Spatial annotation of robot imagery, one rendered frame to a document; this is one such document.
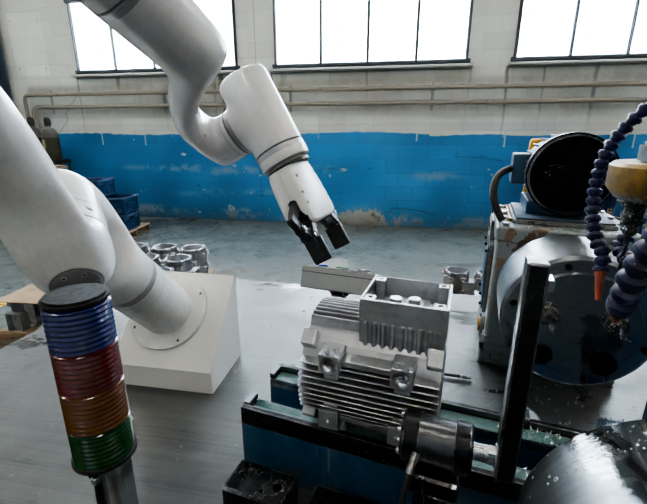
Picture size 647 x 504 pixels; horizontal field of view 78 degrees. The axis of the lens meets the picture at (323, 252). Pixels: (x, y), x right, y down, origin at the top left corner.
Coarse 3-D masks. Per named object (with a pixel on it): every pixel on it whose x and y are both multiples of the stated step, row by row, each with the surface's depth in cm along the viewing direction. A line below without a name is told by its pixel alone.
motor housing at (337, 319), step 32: (320, 320) 60; (352, 320) 58; (352, 352) 57; (384, 352) 56; (320, 384) 56; (352, 384) 55; (384, 384) 53; (416, 384) 52; (352, 416) 57; (384, 416) 54
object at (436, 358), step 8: (304, 328) 58; (312, 328) 58; (304, 336) 58; (312, 336) 57; (304, 344) 58; (312, 344) 57; (432, 352) 52; (440, 352) 52; (432, 360) 52; (440, 360) 51; (432, 368) 52; (440, 368) 51; (304, 408) 61; (312, 408) 61; (312, 416) 61
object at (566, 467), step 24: (600, 432) 32; (624, 432) 30; (552, 456) 33; (576, 456) 31; (600, 456) 30; (624, 456) 29; (528, 480) 35; (552, 480) 32; (576, 480) 30; (600, 480) 28; (624, 480) 27
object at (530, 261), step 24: (528, 264) 37; (528, 288) 38; (552, 288) 37; (528, 312) 38; (528, 336) 39; (528, 360) 39; (528, 384) 40; (504, 408) 42; (504, 432) 42; (504, 456) 43; (504, 480) 44
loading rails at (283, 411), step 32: (288, 384) 74; (256, 416) 66; (288, 416) 64; (448, 416) 66; (480, 416) 66; (256, 448) 68; (288, 448) 65; (320, 448) 62; (352, 448) 60; (384, 448) 58; (544, 448) 60; (320, 480) 64; (352, 480) 62; (384, 480) 60; (480, 480) 54
